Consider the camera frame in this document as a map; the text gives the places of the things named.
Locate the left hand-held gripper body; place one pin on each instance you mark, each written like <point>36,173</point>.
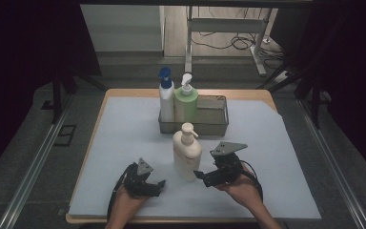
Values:
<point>138,183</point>

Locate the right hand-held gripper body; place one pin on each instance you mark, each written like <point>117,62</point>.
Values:
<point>228,165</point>

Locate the cream pump bottle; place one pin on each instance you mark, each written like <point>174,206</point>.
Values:
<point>187,156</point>

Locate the grey metal mesh basket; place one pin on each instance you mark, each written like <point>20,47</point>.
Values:
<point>211,117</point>

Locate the green pump bottle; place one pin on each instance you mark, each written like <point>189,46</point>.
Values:
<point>186,105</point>

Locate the white bottle with blue cap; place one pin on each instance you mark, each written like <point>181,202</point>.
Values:
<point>166,101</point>

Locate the person's left hand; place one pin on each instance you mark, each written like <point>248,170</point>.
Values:
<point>125,198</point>

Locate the person's right hand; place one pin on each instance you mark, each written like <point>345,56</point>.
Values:
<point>241,191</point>

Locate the white table sheet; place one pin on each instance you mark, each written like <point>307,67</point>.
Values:
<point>124,127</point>

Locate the white power strip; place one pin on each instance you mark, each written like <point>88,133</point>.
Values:
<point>282,77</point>

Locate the black metal stand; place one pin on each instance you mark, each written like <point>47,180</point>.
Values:
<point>314,101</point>
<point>56,101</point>

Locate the white cabinet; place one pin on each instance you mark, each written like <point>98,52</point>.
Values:
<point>124,28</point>

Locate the aluminium floor rail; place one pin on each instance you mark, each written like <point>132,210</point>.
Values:
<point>333,165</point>
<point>35,165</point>

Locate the white metal desk frame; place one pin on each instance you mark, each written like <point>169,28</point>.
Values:
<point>189,41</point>

